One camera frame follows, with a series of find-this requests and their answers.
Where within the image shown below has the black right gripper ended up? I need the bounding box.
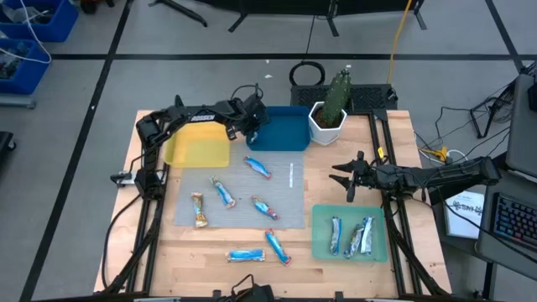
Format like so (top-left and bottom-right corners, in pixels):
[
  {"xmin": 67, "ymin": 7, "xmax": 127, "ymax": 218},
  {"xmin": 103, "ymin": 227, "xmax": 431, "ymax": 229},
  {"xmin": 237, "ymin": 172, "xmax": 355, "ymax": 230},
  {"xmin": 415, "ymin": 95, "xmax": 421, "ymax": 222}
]
[{"xmin": 329, "ymin": 150, "xmax": 378, "ymax": 203}]

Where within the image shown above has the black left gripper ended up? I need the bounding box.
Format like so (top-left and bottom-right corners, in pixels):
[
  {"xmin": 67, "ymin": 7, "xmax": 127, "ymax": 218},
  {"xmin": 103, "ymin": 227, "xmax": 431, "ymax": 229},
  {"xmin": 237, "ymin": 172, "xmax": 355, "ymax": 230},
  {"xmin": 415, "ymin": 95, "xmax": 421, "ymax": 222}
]
[{"xmin": 226, "ymin": 94, "xmax": 269, "ymax": 140}]

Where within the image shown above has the light blue purple granola bar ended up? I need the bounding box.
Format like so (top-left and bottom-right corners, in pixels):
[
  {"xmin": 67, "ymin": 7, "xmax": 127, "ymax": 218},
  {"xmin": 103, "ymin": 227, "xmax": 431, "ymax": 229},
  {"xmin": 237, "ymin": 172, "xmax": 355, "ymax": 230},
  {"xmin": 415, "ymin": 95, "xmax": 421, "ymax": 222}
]
[
  {"xmin": 342, "ymin": 223, "xmax": 365, "ymax": 258},
  {"xmin": 360, "ymin": 216, "xmax": 375, "ymax": 256},
  {"xmin": 330, "ymin": 216, "xmax": 343, "ymax": 256}
]

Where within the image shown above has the blue red-ended granola bar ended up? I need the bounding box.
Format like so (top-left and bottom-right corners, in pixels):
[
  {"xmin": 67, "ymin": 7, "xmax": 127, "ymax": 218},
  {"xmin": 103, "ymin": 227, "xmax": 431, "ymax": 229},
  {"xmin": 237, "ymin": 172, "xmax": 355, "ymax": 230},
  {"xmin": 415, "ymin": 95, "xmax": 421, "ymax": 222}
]
[
  {"xmin": 263, "ymin": 228, "xmax": 293, "ymax": 268},
  {"xmin": 209, "ymin": 174, "xmax": 237, "ymax": 210},
  {"xmin": 250, "ymin": 195, "xmax": 281, "ymax": 221},
  {"xmin": 225, "ymin": 248, "xmax": 267, "ymax": 263},
  {"xmin": 243, "ymin": 155, "xmax": 273, "ymax": 180}
]

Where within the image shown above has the brown green granola bar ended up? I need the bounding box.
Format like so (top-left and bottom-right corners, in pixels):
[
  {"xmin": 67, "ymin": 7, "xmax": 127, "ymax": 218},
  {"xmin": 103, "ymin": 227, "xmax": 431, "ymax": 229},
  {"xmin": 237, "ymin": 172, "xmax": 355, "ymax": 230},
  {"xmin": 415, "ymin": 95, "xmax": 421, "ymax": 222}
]
[{"xmin": 190, "ymin": 191, "xmax": 210, "ymax": 229}]

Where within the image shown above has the blue plastic bin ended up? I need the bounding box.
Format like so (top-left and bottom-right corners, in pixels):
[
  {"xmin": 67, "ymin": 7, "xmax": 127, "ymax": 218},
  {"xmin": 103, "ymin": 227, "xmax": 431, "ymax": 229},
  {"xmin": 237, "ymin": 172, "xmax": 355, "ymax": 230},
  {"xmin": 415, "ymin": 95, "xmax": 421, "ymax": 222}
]
[{"xmin": 246, "ymin": 105, "xmax": 312, "ymax": 152}]

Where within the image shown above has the white hexagonal plant pot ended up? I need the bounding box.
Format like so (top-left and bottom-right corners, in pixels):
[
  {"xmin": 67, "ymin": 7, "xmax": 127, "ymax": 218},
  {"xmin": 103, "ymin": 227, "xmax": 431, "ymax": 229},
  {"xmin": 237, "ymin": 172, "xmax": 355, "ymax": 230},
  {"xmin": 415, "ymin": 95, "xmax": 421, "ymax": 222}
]
[{"xmin": 308, "ymin": 101, "xmax": 348, "ymax": 147}]

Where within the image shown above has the green plastic tray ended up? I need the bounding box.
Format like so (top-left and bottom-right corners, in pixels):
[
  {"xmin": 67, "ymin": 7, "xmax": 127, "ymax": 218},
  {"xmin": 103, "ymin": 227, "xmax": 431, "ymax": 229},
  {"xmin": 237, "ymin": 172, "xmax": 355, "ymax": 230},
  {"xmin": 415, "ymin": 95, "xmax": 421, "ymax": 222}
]
[{"xmin": 310, "ymin": 204, "xmax": 389, "ymax": 263}]

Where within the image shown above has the yellow plastic tray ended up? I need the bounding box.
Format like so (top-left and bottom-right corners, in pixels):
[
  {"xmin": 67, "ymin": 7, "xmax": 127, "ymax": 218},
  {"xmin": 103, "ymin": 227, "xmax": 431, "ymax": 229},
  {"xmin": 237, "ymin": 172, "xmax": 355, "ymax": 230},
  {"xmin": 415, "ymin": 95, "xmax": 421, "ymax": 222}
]
[{"xmin": 164, "ymin": 120, "xmax": 232, "ymax": 169}]

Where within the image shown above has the grey woven mat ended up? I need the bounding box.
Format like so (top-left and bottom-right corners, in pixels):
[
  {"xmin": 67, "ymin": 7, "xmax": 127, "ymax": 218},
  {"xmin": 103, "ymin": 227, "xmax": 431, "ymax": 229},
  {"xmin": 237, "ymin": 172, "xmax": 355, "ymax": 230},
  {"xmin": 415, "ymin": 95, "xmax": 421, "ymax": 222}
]
[{"xmin": 174, "ymin": 140, "xmax": 306, "ymax": 230}]

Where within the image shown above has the green cactus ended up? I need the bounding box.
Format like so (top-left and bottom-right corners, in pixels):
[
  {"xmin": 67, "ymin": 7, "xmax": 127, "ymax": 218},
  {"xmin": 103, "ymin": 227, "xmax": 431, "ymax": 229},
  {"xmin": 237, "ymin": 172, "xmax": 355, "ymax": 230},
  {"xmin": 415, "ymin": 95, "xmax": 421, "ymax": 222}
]
[{"xmin": 321, "ymin": 68, "xmax": 352, "ymax": 128}]

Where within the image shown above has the black perforated case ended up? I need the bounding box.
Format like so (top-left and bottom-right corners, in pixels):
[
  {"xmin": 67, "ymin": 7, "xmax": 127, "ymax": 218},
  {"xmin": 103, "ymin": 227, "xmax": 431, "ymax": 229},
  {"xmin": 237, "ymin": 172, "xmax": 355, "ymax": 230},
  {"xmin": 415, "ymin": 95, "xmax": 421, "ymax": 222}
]
[{"xmin": 289, "ymin": 83, "xmax": 399, "ymax": 112}]

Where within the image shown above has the yellow plug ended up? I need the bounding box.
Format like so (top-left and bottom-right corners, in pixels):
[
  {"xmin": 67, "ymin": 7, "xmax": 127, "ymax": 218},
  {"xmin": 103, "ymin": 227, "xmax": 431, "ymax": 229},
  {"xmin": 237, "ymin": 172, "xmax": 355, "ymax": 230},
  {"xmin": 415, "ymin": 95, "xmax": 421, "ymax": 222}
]
[{"xmin": 420, "ymin": 146, "xmax": 450, "ymax": 163}]

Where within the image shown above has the white printed paper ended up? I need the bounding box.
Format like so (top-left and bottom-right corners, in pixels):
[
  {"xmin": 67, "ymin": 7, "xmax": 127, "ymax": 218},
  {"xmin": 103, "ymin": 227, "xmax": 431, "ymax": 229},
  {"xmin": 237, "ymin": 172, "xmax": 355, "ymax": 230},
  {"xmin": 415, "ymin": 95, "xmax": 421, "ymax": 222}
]
[{"xmin": 443, "ymin": 190, "xmax": 486, "ymax": 240}]

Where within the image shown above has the black partition panel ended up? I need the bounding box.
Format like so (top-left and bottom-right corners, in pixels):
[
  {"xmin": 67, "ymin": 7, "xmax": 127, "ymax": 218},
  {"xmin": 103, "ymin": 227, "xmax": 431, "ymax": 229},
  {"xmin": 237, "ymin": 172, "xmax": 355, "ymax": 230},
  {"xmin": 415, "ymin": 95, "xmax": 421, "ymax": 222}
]
[{"xmin": 196, "ymin": 0, "xmax": 429, "ymax": 39}]

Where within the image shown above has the black stand leg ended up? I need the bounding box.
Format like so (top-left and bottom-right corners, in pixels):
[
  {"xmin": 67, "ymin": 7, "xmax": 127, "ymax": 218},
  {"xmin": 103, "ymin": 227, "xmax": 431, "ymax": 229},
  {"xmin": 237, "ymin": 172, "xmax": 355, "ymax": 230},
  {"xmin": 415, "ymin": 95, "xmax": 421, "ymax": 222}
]
[{"xmin": 149, "ymin": 0, "xmax": 209, "ymax": 29}]

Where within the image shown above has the grey desk platform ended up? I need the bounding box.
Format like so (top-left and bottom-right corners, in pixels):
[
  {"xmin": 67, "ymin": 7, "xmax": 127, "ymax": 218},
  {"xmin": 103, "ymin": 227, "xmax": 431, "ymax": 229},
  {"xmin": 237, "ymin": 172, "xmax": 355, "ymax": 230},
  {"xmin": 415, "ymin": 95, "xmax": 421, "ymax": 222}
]
[{"xmin": 476, "ymin": 167, "xmax": 537, "ymax": 282}]

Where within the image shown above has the black backlit keyboard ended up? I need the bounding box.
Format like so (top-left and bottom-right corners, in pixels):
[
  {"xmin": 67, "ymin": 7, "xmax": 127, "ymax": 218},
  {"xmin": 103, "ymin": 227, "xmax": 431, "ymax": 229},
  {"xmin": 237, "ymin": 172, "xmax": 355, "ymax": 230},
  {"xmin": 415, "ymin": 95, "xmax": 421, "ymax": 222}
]
[{"xmin": 493, "ymin": 192, "xmax": 537, "ymax": 253}]

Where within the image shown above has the grey monitor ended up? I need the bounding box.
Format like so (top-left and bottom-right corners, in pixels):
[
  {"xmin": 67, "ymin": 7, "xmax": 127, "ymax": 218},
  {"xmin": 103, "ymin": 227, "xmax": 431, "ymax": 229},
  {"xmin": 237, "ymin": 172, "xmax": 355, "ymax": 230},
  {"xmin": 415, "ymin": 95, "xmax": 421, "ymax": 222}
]
[{"xmin": 505, "ymin": 74, "xmax": 537, "ymax": 177}]

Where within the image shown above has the blue storage crate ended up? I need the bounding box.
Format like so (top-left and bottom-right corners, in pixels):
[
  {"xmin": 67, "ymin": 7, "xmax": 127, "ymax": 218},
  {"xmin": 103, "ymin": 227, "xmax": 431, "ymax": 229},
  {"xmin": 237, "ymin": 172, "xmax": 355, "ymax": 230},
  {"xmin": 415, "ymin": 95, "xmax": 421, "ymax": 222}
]
[
  {"xmin": 0, "ymin": 0, "xmax": 80, "ymax": 43},
  {"xmin": 0, "ymin": 38, "xmax": 52, "ymax": 96}
]

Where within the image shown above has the grey metal base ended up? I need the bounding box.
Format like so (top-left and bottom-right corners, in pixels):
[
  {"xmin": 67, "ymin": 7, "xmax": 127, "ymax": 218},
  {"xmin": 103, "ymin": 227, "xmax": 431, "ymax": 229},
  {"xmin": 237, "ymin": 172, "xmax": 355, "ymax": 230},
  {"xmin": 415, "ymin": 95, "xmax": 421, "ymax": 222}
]
[{"xmin": 0, "ymin": 94, "xmax": 38, "ymax": 109}]

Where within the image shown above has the black floor object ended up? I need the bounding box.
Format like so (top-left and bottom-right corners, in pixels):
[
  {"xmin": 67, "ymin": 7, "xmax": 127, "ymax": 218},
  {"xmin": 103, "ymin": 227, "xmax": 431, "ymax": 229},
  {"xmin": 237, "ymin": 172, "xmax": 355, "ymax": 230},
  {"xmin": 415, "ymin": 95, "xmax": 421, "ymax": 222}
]
[{"xmin": 0, "ymin": 132, "xmax": 17, "ymax": 164}]

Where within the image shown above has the black aluminium table frame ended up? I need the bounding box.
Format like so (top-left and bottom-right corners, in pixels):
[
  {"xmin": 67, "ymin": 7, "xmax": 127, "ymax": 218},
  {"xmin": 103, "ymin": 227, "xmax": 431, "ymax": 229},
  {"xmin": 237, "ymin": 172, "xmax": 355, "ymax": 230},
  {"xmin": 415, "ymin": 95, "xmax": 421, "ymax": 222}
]
[{"xmin": 100, "ymin": 95, "xmax": 452, "ymax": 302}]

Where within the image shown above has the black coiled cable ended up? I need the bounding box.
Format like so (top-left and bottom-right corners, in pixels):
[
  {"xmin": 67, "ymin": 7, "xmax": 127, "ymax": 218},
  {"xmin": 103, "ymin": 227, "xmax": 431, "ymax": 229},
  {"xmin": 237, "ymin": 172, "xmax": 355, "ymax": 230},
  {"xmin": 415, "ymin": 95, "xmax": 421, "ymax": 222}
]
[{"xmin": 289, "ymin": 14, "xmax": 326, "ymax": 87}]

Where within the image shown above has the yellow cable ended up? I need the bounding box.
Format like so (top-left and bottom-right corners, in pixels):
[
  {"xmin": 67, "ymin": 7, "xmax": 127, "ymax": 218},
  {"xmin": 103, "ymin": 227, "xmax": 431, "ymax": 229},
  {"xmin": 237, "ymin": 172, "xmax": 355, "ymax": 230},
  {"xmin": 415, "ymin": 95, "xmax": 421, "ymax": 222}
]
[{"xmin": 386, "ymin": 0, "xmax": 414, "ymax": 85}]

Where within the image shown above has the black object with cable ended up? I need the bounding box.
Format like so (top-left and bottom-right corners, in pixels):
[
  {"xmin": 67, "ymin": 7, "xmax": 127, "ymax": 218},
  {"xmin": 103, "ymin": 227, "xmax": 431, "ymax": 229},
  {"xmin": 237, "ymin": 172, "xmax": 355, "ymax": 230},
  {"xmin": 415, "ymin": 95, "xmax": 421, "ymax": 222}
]
[{"xmin": 228, "ymin": 274, "xmax": 276, "ymax": 302}]

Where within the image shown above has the black wire fan guard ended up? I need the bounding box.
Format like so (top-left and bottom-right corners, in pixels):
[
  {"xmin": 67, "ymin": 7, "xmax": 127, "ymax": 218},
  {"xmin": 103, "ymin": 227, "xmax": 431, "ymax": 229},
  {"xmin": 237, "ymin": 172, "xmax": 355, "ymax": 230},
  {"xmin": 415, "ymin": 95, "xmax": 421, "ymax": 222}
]
[{"xmin": 488, "ymin": 81, "xmax": 518, "ymax": 125}]

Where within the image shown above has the black thick power cable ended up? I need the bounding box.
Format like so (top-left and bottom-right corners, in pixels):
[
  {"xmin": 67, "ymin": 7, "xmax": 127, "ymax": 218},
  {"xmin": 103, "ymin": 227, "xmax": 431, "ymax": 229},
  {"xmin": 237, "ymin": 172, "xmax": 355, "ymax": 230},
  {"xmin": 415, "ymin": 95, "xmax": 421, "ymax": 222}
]
[{"xmin": 101, "ymin": 195, "xmax": 142, "ymax": 289}]

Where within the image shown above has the white cable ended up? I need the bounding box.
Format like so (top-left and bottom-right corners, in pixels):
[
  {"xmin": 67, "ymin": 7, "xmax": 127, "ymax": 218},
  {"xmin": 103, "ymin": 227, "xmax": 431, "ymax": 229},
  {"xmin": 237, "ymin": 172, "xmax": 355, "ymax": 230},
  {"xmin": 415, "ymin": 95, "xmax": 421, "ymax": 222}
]
[{"xmin": 0, "ymin": 0, "xmax": 54, "ymax": 65}]

